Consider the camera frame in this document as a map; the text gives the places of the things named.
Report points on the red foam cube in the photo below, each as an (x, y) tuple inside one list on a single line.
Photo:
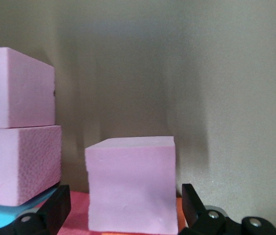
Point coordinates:
[(79, 213)]

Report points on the brown table cover sheet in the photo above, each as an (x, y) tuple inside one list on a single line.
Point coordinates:
[(226, 73)]

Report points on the pink foam cube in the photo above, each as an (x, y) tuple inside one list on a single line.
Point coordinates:
[(130, 183), (12, 88), (5, 166)]

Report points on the orange foam cube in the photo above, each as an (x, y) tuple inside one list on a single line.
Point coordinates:
[(180, 213)]

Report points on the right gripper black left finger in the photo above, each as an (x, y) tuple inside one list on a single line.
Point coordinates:
[(57, 208)]

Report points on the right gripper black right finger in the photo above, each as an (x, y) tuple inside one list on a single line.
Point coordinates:
[(191, 208)]

